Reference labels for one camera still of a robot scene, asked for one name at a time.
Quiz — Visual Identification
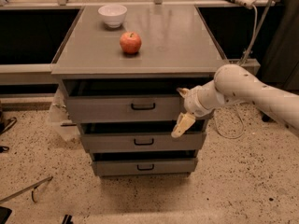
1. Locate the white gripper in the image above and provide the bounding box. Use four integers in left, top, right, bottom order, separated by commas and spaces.
171, 85, 215, 138

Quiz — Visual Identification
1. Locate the grey top drawer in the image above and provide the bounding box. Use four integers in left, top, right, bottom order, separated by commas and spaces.
64, 77, 210, 123

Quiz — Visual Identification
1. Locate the grey drawer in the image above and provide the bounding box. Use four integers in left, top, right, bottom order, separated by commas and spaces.
92, 150, 197, 176
64, 77, 210, 123
81, 120, 206, 153

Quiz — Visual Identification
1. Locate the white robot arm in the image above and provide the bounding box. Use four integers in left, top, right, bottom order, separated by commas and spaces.
171, 64, 299, 138

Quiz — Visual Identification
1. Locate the grey bottom drawer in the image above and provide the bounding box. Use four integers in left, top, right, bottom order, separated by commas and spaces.
92, 150, 197, 176

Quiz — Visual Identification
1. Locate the grey drawer cabinet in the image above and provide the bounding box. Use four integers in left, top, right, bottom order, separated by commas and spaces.
50, 4, 230, 178

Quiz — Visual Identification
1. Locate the grey middle drawer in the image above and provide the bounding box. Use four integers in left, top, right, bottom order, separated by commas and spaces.
81, 120, 206, 153

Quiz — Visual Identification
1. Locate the red apple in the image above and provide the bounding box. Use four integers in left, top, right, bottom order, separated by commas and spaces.
120, 32, 142, 54

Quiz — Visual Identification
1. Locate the white bowl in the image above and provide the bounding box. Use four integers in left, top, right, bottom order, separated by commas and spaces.
98, 4, 127, 28

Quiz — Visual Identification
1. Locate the clear plastic sheet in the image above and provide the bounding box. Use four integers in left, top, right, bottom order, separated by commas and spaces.
49, 90, 79, 142

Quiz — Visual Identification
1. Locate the black object bottom edge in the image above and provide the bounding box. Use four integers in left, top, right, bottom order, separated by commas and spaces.
62, 215, 74, 224

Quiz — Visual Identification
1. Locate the metal rod on floor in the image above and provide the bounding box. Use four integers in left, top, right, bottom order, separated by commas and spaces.
0, 176, 53, 203

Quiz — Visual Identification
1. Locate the white power cable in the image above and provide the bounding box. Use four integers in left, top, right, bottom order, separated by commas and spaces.
213, 4, 259, 140

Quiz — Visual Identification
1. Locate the grey metal rail frame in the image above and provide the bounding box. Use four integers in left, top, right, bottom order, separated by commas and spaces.
0, 58, 262, 86

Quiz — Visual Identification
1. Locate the black cable on floor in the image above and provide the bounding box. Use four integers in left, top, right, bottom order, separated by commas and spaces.
0, 117, 18, 154

